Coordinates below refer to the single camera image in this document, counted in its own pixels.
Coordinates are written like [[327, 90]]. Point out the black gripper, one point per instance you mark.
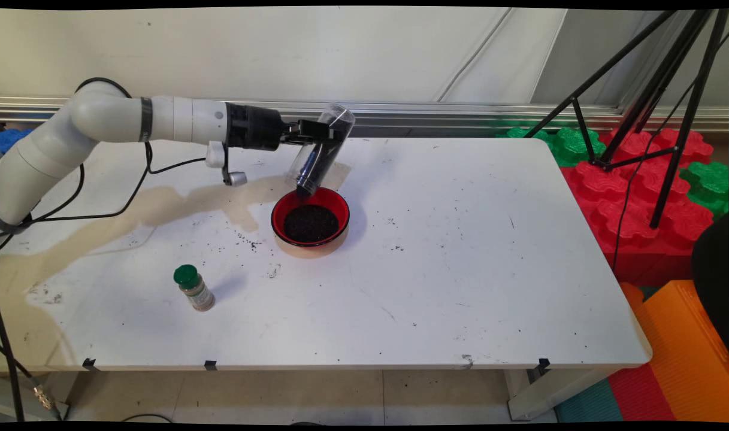
[[253, 127]]

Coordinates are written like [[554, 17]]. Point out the clear plastic jar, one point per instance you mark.
[[337, 129]]

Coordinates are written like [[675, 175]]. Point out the black seeds heap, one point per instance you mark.
[[309, 173], [311, 224]]

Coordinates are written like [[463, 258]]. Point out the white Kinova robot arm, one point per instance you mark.
[[100, 117]]

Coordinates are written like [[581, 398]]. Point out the red bowl with black rim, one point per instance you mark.
[[340, 209]]

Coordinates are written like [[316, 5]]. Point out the green-lidded spice bottle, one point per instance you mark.
[[196, 290]]

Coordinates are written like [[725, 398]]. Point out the black tape piece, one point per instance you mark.
[[211, 364], [544, 365], [90, 363]]

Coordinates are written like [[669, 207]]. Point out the green foam block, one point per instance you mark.
[[708, 185], [574, 146]]

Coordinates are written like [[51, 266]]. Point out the blue foam object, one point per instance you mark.
[[14, 140]]

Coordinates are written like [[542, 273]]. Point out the red foam block pile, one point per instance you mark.
[[634, 215]]

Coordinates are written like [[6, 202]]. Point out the white table leg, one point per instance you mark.
[[70, 395], [556, 392]]

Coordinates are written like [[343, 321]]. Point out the black tripod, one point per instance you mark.
[[690, 120]]

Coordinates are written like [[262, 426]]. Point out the teal foam mat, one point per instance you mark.
[[589, 404]]

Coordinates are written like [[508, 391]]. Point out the red foam mat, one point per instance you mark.
[[640, 395]]

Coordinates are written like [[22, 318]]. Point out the large black rounded object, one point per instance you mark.
[[711, 281]]

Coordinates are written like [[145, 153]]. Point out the orange ribbed foam mat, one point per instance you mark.
[[681, 347]]

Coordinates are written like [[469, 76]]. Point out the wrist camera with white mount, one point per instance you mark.
[[235, 178]]

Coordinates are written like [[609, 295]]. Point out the aluminium wall rail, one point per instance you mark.
[[460, 114]]

